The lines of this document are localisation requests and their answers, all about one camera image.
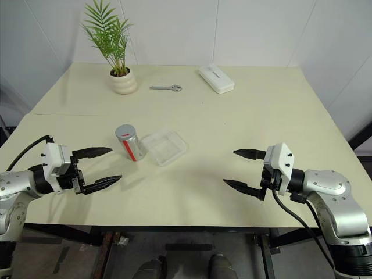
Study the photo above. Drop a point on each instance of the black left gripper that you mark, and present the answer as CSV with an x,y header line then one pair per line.
x,y
68,180

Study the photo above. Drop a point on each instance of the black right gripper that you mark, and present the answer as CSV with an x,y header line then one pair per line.
x,y
268,178

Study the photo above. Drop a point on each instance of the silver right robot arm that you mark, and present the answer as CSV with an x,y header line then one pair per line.
x,y
334,197

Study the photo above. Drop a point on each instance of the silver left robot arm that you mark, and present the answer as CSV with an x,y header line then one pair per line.
x,y
17,186

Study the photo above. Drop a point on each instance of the silver red can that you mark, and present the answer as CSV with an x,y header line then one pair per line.
x,y
130,142

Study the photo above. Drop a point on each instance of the clear plastic container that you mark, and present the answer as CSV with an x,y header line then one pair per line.
x,y
164,148

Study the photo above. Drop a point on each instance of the cream ribbed plant pot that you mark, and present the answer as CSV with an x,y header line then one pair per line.
x,y
123,81

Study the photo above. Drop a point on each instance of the white rectangular case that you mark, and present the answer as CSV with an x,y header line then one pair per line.
x,y
216,79

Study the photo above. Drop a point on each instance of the dark rounded robot foot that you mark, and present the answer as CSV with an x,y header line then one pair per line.
x,y
222,266
149,268

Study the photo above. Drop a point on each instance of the silver adjustable wrench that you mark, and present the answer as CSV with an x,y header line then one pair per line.
x,y
166,87

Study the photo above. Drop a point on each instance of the green potted palm plant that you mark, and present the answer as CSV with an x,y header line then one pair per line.
x,y
109,32

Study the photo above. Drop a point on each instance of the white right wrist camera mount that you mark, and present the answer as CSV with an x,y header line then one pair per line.
x,y
283,161

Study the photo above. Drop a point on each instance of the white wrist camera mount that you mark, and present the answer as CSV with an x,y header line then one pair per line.
x,y
52,158
283,161

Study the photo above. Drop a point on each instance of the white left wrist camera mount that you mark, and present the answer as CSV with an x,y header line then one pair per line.
x,y
52,158

